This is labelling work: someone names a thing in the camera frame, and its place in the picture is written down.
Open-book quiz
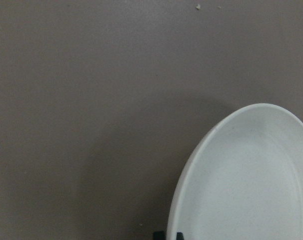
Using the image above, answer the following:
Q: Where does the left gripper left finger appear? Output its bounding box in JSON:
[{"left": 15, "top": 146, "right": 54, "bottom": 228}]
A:
[{"left": 152, "top": 231, "right": 165, "bottom": 240}]

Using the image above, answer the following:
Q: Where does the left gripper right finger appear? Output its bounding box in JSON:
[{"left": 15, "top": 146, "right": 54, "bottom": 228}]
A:
[{"left": 176, "top": 232, "right": 184, "bottom": 240}]

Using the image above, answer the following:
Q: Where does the cream round plate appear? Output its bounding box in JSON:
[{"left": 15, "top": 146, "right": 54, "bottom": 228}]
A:
[{"left": 166, "top": 103, "right": 303, "bottom": 240}]

